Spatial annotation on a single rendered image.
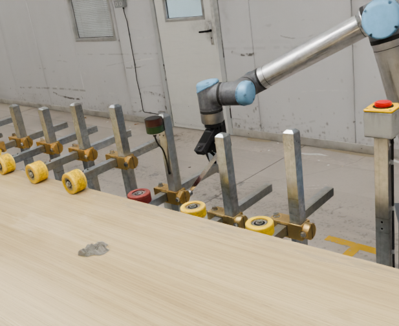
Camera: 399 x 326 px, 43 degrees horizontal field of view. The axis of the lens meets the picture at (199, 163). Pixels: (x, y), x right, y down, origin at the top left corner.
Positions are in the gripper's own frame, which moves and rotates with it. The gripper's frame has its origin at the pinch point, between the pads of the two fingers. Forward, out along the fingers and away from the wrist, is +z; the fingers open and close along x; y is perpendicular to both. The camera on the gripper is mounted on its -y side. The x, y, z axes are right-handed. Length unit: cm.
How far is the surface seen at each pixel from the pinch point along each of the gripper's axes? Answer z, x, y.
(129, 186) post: -2.9, 19.2, -30.2
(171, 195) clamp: -3.7, -4.2, -30.7
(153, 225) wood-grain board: -9, -22, -56
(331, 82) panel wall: 30, 74, 239
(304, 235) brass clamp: -1, -58, -31
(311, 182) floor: 87, 57, 166
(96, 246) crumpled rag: -11, -19, -74
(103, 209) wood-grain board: -9, 1, -56
